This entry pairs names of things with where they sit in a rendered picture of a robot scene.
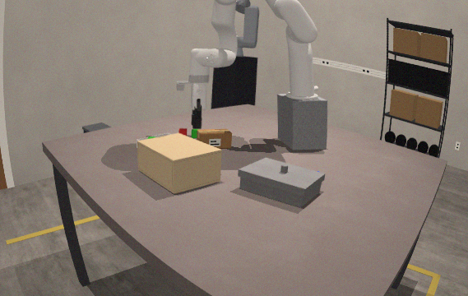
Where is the brown cardboard box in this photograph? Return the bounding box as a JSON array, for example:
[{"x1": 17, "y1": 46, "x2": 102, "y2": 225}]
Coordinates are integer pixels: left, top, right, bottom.
[{"x1": 197, "y1": 129, "x2": 232, "y2": 149}]

